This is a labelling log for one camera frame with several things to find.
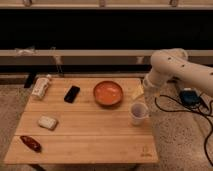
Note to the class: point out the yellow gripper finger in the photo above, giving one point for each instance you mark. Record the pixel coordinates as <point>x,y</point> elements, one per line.
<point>138,92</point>

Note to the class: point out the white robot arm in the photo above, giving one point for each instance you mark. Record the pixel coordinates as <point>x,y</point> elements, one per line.
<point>168,63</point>

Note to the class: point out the orange ceramic bowl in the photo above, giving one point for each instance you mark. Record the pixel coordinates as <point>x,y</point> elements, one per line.
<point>108,93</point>

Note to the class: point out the blue black device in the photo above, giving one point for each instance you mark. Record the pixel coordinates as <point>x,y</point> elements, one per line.
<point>189,98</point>

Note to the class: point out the black smartphone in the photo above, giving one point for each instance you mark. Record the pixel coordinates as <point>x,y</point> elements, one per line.
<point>71,94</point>

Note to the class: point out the wooden table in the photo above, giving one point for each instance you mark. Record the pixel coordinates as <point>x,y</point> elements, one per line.
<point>86,133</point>

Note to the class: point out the white plastic bottle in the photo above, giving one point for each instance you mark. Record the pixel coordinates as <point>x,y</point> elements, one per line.
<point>41,86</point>

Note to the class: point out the white wrapped bar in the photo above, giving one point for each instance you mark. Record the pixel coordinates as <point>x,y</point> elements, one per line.
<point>47,122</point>

